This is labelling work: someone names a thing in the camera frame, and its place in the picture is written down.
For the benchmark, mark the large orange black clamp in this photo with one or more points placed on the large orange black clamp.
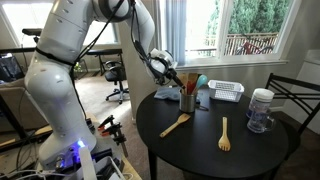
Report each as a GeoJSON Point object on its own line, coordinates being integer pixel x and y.
{"type": "Point", "coordinates": [117, 132]}

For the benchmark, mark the black desk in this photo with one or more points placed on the black desk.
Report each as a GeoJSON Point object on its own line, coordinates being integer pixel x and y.
{"type": "Point", "coordinates": [103, 51]}

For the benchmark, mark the small orange black clamp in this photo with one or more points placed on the small orange black clamp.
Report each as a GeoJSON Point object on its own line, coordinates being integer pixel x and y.
{"type": "Point", "coordinates": [106, 122]}

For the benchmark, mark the green potted plant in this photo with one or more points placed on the green potted plant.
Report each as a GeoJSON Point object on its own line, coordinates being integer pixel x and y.
{"type": "Point", "coordinates": [77, 66]}

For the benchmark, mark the black metal chair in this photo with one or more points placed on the black metal chair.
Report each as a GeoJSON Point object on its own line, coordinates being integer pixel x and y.
{"type": "Point", "coordinates": [283, 81]}

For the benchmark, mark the white plastic basket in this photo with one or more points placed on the white plastic basket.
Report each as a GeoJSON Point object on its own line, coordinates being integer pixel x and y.
{"type": "Point", "coordinates": [226, 90]}

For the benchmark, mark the clear glass mug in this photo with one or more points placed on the clear glass mug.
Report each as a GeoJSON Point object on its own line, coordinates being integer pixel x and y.
{"type": "Point", "coordinates": [256, 124]}

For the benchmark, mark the white upright plastic piece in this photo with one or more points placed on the white upright plastic piece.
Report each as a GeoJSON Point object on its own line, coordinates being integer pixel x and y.
{"type": "Point", "coordinates": [87, 165]}

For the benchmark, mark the wooden spork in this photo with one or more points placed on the wooden spork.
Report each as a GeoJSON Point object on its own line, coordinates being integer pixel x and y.
{"type": "Point", "coordinates": [224, 141]}

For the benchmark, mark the white window frame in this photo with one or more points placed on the white window frame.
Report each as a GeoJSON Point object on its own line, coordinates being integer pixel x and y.
{"type": "Point", "coordinates": [224, 30]}

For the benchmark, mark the black bag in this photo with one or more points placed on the black bag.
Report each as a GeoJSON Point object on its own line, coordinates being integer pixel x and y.
{"type": "Point", "coordinates": [10, 68]}

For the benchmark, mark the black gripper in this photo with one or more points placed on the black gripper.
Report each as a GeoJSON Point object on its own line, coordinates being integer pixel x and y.
{"type": "Point", "coordinates": [165, 75]}

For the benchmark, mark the narrow wooden turner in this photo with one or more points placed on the narrow wooden turner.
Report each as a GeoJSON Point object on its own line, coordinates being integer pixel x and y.
{"type": "Point", "coordinates": [184, 79]}

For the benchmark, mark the black office chair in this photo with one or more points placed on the black office chair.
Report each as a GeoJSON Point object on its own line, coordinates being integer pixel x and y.
{"type": "Point", "coordinates": [115, 75]}

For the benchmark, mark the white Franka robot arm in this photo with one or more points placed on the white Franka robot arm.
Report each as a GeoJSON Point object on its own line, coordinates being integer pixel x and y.
{"type": "Point", "coordinates": [53, 83]}

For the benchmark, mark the grey blue curtain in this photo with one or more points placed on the grey blue curtain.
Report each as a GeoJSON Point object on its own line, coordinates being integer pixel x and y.
{"type": "Point", "coordinates": [176, 33]}

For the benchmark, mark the red bicycle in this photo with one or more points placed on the red bicycle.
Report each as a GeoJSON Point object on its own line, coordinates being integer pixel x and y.
{"type": "Point", "coordinates": [248, 48]}

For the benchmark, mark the red silicone spatula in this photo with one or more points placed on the red silicone spatula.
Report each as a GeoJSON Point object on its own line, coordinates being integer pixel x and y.
{"type": "Point", "coordinates": [190, 87]}

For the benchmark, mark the white wipes canister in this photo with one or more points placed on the white wipes canister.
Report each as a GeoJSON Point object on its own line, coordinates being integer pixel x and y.
{"type": "Point", "coordinates": [261, 99]}

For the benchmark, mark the flat wooden spatula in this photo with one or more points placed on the flat wooden spatula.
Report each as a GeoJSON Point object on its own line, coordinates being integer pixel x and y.
{"type": "Point", "coordinates": [183, 118]}

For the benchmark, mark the blue cloth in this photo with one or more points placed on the blue cloth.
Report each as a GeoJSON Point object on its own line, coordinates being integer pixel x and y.
{"type": "Point", "coordinates": [166, 93]}

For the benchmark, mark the silver metal tin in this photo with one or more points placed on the silver metal tin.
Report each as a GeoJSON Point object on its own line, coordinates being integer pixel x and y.
{"type": "Point", "coordinates": [187, 102]}

